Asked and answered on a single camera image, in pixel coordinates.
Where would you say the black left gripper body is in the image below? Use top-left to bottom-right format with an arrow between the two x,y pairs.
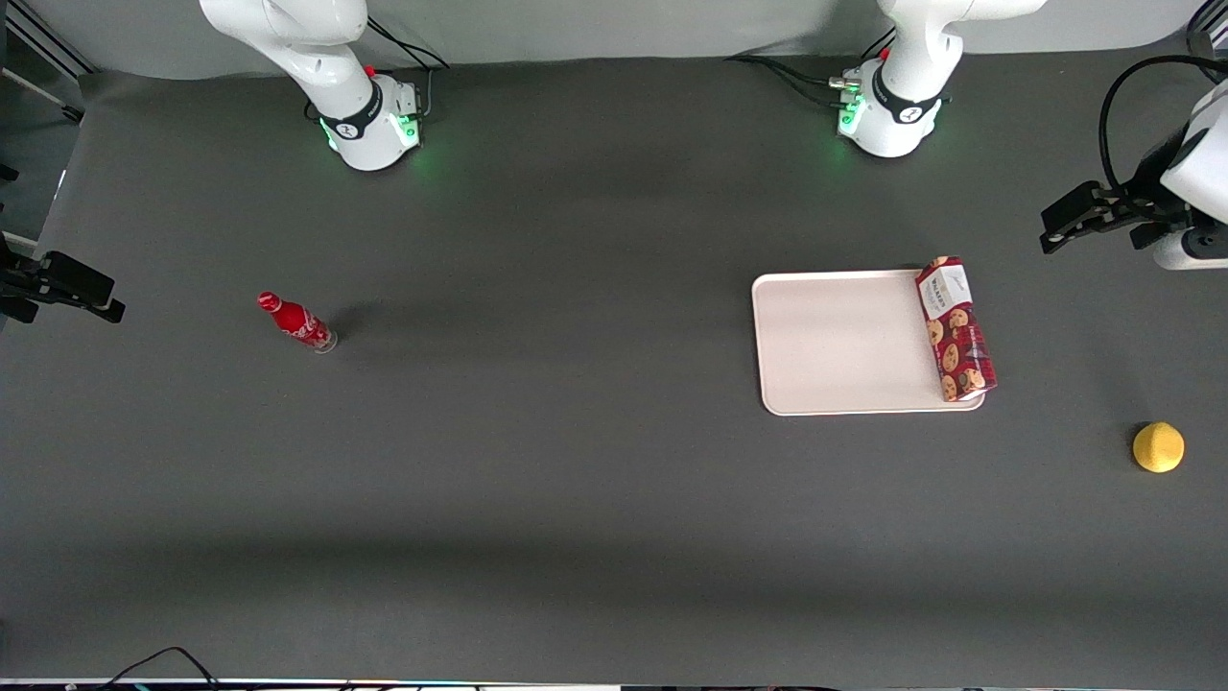
1103,125 -> 1195,231

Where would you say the red cookie box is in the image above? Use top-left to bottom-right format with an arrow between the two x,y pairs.
913,255 -> 999,403

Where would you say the white rectangular tray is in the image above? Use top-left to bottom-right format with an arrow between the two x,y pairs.
751,269 -> 986,417

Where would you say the yellow lemon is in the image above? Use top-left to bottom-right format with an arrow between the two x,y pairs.
1132,421 -> 1186,474

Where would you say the red cola bottle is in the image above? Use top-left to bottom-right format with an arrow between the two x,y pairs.
256,291 -> 339,354

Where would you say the black clamp device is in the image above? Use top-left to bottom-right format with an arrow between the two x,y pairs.
0,235 -> 127,324

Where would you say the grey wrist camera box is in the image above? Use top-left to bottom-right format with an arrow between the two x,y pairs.
1151,223 -> 1228,272

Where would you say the black left arm base cable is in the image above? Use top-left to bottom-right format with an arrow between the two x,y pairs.
724,29 -> 898,111

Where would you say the black arm base cable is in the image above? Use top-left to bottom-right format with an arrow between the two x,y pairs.
724,29 -> 898,111
367,16 -> 451,118

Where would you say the black right arm base cable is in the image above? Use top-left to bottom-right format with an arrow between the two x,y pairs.
367,16 -> 451,118

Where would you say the black cable loop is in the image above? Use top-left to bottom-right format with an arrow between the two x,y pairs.
96,646 -> 224,691

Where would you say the aluminium frame rail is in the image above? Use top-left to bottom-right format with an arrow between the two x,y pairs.
0,0 -> 99,126

